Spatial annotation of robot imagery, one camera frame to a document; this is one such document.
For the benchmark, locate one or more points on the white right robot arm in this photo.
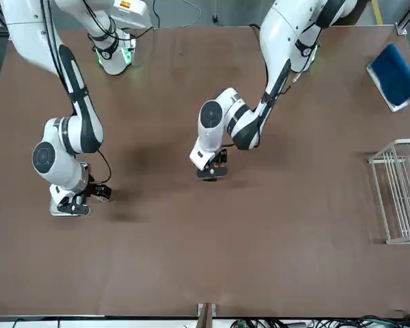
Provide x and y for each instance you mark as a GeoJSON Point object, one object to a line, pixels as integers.
{"type": "Point", "coordinates": [30, 34]}

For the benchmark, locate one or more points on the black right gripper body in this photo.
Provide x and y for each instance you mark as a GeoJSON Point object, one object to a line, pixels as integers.
{"type": "Point", "coordinates": [94, 190]}

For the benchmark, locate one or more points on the aluminium frame post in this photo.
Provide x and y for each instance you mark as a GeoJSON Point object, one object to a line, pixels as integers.
{"type": "Point", "coordinates": [206, 316]}

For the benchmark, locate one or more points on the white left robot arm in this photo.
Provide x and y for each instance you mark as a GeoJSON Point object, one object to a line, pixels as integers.
{"type": "Point", "coordinates": [280, 41]}

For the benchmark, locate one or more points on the white flat tray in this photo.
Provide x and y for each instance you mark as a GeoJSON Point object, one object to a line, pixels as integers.
{"type": "Point", "coordinates": [394, 108]}

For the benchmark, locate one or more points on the blue cloth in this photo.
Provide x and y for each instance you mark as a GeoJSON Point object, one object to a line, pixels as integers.
{"type": "Point", "coordinates": [394, 75]}

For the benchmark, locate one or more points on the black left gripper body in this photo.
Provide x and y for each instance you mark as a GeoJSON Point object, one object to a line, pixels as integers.
{"type": "Point", "coordinates": [222, 157]}

